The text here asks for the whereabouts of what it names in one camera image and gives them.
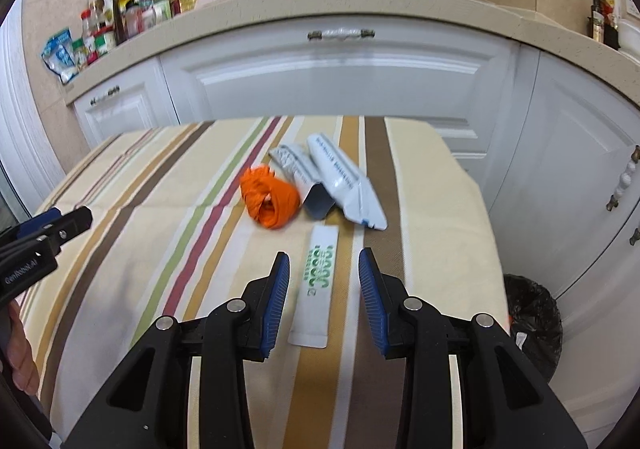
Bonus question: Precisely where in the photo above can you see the short drawer handle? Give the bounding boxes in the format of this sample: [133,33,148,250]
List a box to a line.
[90,85,122,106]

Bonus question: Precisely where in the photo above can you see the person's left hand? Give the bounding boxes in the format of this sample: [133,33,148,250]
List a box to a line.
[5,301,42,396]

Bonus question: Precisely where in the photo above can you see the white lidded container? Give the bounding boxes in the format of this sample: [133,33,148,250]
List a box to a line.
[617,19,640,56]

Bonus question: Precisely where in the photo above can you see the orange plastic bag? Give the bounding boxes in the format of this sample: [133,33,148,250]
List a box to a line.
[240,166,302,230]

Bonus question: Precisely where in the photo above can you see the wide white drawer front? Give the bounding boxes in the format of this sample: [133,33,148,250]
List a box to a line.
[160,16,522,171]

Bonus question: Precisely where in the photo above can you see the long drawer handle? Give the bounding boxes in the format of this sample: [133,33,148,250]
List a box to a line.
[307,28,376,41]

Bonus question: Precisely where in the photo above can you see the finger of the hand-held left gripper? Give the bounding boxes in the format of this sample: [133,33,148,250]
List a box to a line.
[0,208,64,250]
[30,206,94,257]

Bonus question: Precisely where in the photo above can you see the white toothpaste tube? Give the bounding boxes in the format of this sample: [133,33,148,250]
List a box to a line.
[306,132,389,232]

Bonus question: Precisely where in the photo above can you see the dark olive oil bottle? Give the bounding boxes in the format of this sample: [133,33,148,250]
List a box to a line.
[590,0,609,43]

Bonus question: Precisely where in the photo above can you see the group of seasoning bottles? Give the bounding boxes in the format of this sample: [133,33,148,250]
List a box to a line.
[72,0,206,68]

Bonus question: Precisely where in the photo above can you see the white corner cabinet door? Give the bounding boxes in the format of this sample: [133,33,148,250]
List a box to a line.
[480,49,640,291]

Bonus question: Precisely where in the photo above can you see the blue and white packet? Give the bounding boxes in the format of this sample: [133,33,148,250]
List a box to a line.
[41,28,81,85]

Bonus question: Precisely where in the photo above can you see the white sleeve with green print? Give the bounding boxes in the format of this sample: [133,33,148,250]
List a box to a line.
[287,225,340,349]

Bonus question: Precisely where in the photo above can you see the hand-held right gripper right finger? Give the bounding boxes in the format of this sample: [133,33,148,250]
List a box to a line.
[357,247,588,449]

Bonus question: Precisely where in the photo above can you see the red packets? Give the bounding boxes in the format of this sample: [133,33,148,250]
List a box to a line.
[602,0,622,50]

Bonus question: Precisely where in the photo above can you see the striped tablecloth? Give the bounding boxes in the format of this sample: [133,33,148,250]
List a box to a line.
[20,115,511,449]

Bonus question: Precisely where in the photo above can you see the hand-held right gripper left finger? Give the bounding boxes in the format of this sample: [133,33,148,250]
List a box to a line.
[62,251,291,449]

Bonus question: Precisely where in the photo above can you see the round bin with black bag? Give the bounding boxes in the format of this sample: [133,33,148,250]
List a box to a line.
[502,274,564,386]

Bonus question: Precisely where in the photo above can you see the narrow white drawer front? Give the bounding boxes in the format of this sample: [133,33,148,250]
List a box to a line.
[72,62,181,150]

